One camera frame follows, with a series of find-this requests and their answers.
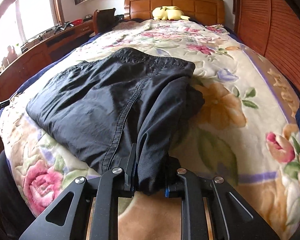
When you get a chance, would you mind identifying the black jacket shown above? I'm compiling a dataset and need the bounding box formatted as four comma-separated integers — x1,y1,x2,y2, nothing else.
26,47,204,194

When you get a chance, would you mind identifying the wooden desk cabinet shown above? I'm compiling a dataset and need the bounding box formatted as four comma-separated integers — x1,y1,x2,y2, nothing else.
0,20,94,102

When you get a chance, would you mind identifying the pink bottle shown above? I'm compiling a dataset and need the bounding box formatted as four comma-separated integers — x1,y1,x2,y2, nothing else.
6,46,18,64

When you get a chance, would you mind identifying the floral bed blanket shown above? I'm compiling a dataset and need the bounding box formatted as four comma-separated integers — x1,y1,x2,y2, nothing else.
0,20,300,239

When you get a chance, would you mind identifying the window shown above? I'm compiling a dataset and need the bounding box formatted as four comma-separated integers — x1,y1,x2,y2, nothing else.
0,0,65,63

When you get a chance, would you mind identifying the red basket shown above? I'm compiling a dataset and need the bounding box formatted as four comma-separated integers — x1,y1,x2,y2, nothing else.
71,19,83,26

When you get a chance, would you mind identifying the wooden chair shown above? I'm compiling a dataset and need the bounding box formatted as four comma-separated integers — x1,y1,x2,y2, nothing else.
93,8,116,35

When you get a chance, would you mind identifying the yellow plush toy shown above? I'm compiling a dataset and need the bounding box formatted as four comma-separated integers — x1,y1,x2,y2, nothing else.
152,6,190,21

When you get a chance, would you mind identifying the wooden headboard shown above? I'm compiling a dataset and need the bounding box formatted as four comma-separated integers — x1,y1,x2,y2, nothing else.
123,0,225,27

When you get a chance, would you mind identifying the wooden louvered wardrobe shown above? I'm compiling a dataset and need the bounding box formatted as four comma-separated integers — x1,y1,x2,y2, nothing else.
233,0,300,91

